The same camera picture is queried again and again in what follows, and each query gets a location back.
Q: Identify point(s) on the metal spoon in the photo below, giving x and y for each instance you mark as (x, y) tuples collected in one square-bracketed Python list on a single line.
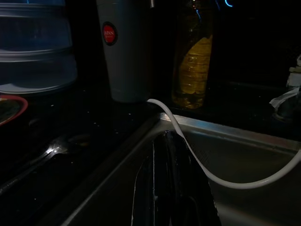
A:
[(54, 149)]

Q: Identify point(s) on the yellow cooking oil bottle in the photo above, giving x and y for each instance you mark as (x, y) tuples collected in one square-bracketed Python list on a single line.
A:
[(195, 70)]

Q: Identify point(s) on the grey dispenser with red sticker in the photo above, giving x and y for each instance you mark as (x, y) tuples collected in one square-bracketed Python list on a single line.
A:
[(127, 70)]

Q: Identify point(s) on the metal sink faucet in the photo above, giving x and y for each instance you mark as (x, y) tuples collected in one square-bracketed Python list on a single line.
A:
[(294, 77)]

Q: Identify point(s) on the pink rimmed lemon pattern plate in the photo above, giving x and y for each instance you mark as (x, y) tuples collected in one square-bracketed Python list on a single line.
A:
[(14, 101)]

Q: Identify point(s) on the stainless steel sink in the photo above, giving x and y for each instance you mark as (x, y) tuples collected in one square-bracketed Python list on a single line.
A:
[(247, 153)]

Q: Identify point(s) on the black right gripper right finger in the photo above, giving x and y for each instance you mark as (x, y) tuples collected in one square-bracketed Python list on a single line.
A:
[(188, 193)]

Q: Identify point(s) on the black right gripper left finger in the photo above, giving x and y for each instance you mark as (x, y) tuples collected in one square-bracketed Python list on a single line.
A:
[(150, 188)]

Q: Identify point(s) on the white stacked food cover tower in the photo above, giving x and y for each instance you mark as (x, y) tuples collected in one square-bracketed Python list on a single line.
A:
[(35, 70)]

